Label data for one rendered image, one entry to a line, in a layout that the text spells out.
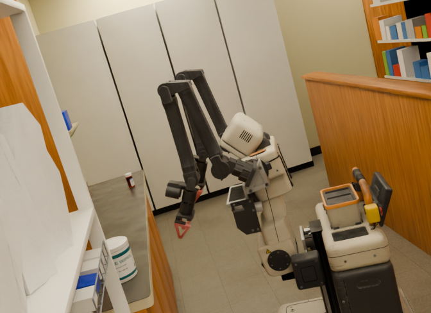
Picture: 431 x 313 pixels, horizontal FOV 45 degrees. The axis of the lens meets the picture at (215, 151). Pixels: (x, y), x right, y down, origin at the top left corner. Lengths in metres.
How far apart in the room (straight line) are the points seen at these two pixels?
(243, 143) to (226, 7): 3.54
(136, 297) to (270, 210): 0.74
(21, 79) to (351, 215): 1.54
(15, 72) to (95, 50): 3.19
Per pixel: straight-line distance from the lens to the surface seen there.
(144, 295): 1.96
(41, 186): 1.28
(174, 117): 2.08
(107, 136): 5.61
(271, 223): 2.34
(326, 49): 6.39
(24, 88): 2.40
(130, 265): 2.11
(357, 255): 2.23
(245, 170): 2.09
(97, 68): 5.55
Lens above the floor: 1.77
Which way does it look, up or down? 13 degrees down
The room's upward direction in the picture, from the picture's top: 16 degrees counter-clockwise
